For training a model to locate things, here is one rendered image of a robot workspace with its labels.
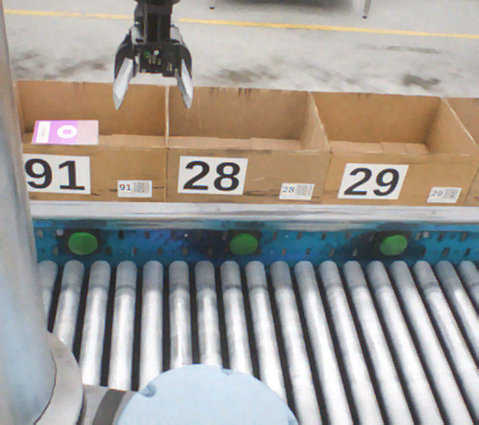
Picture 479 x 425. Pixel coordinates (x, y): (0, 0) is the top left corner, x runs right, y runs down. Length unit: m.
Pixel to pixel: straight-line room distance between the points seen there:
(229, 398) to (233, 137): 1.31
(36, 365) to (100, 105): 1.32
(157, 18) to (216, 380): 0.54
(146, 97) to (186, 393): 1.26
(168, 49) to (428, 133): 1.15
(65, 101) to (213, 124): 0.41
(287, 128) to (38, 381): 1.41
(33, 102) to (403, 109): 1.03
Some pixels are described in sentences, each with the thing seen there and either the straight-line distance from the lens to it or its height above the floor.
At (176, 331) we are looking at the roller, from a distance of 1.41.
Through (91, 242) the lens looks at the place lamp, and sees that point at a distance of 1.50.
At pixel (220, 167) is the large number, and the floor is 1.00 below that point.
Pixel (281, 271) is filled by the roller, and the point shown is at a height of 0.75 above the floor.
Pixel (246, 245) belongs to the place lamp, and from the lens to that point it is 1.51.
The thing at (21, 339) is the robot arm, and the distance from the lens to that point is 0.39.
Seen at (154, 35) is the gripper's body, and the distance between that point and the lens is 0.90.
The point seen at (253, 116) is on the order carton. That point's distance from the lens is 1.72.
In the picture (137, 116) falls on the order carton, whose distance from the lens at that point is 1.71.
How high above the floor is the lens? 1.86
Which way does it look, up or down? 38 degrees down
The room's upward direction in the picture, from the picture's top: 7 degrees clockwise
